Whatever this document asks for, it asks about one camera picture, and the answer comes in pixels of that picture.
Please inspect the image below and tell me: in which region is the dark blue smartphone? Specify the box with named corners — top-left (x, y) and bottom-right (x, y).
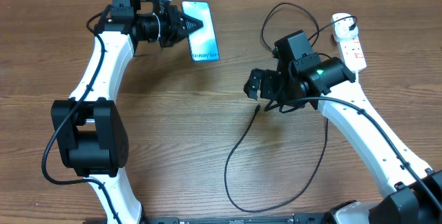
top-left (182, 1), bottom-right (220, 62)

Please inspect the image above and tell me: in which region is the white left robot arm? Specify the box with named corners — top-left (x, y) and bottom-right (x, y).
top-left (41, 3), bottom-right (205, 223)

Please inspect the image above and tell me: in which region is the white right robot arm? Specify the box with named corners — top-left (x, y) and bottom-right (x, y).
top-left (244, 54), bottom-right (441, 223)

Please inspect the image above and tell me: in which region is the black charging cable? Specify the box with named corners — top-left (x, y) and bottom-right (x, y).
top-left (224, 2), bottom-right (358, 214)

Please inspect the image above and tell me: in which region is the white charger plug adapter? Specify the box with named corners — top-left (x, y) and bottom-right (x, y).
top-left (331, 13), bottom-right (358, 42)

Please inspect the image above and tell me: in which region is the white power strip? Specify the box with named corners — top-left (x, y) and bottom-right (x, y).
top-left (337, 37), bottom-right (367, 73)

